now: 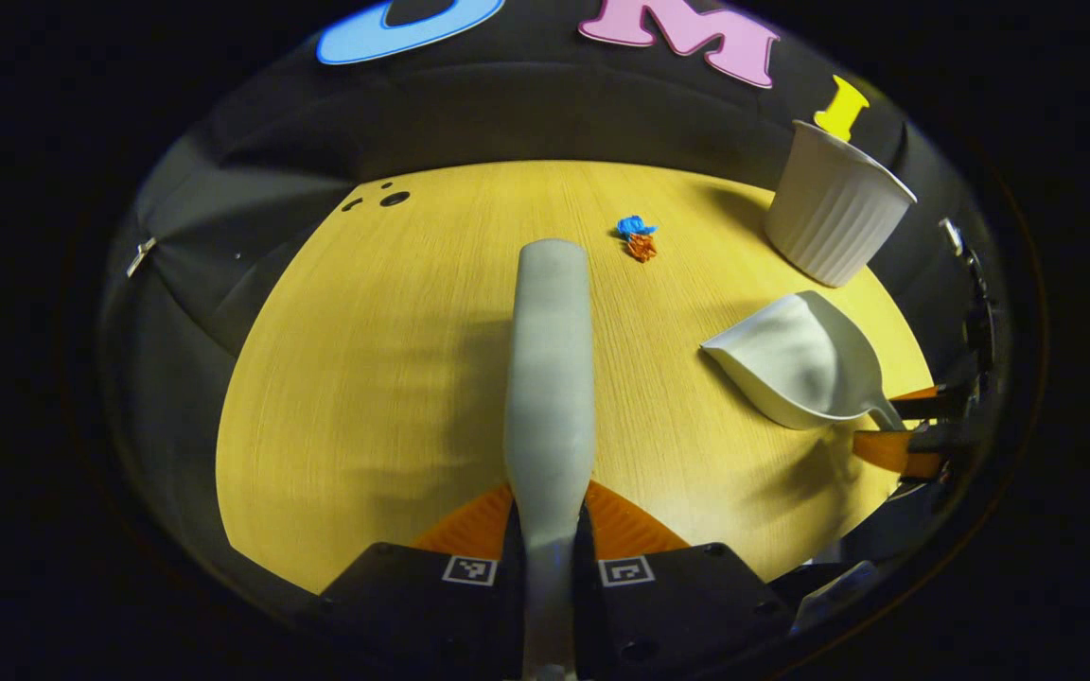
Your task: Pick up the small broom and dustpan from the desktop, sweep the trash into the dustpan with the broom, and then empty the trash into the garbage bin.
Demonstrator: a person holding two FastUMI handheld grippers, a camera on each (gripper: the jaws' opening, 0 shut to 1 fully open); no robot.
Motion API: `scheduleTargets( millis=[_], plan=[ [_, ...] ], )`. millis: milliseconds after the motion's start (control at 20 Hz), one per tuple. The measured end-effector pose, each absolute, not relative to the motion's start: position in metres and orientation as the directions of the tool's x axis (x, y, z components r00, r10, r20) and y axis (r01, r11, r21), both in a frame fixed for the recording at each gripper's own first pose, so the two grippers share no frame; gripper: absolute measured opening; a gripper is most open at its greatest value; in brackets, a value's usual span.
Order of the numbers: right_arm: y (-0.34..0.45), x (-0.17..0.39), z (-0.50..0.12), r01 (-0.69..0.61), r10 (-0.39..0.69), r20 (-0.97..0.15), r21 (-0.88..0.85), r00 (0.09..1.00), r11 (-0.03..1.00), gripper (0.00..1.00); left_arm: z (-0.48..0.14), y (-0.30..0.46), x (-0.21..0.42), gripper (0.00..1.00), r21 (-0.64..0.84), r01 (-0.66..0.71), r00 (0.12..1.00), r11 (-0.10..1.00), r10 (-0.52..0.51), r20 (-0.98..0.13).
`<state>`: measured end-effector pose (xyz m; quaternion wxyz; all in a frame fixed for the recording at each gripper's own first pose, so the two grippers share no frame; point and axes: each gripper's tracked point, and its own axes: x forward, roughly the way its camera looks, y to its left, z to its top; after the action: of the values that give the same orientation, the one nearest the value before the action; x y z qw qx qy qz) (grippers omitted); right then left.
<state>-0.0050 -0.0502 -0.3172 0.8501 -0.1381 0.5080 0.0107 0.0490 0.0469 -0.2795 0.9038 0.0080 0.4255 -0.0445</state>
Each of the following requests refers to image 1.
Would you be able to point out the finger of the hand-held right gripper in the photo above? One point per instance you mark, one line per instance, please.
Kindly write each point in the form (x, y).
(923, 407)
(895, 452)

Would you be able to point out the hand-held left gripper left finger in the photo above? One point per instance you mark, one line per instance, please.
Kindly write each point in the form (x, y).
(413, 605)

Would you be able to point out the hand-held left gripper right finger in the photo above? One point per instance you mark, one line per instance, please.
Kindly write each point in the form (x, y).
(687, 605)

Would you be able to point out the white plastic dustpan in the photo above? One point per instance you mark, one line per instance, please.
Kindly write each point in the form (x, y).
(791, 364)

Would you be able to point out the white ribbed garbage bin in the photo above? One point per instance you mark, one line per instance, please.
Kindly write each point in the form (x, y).
(834, 213)

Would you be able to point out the small white broom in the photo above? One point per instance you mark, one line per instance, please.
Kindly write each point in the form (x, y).
(550, 378)

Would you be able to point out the orange paper ball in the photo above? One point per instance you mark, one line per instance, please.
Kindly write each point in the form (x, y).
(641, 248)

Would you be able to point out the blue paper ball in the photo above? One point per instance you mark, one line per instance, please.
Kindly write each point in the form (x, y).
(635, 226)

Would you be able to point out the silver metal clip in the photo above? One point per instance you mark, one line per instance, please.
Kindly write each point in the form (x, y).
(140, 256)

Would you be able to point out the black backdrop cloth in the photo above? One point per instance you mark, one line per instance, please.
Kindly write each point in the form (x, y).
(507, 113)

